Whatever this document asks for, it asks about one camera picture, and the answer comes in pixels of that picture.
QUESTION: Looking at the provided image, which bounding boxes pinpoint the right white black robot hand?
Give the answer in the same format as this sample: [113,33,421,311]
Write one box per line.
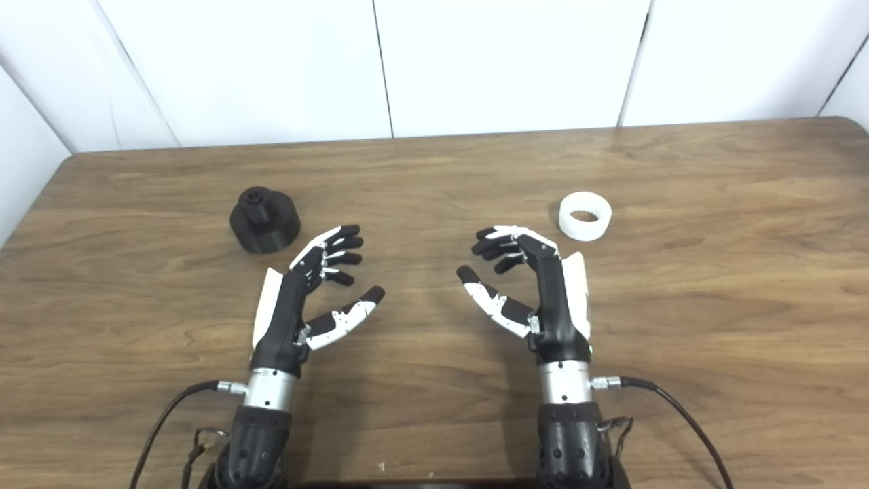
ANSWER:
[456,225,593,366]

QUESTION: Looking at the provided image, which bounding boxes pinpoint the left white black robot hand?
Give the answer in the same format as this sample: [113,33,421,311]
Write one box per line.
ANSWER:
[251,225,386,376]

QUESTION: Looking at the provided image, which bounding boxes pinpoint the white toothed ring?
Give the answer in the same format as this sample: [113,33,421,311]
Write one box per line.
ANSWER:
[558,192,613,242]

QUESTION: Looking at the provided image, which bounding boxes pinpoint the round black part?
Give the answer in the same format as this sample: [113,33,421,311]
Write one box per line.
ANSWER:
[229,186,301,255]

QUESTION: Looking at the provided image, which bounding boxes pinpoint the dark robot body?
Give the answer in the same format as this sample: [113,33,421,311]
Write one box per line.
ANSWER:
[292,479,544,489]

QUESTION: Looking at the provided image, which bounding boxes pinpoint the thin right wrist wires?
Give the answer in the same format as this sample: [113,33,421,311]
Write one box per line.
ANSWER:
[599,416,635,457]

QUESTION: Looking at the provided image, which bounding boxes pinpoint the thin wrist wires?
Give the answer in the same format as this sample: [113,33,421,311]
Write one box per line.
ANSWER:
[599,416,635,457]
[182,427,229,473]

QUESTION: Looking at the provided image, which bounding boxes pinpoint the thin left wrist wires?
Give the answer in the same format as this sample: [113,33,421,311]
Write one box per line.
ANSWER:
[182,427,229,473]

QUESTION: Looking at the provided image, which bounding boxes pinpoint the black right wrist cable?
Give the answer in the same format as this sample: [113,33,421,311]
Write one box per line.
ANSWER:
[589,376,735,489]

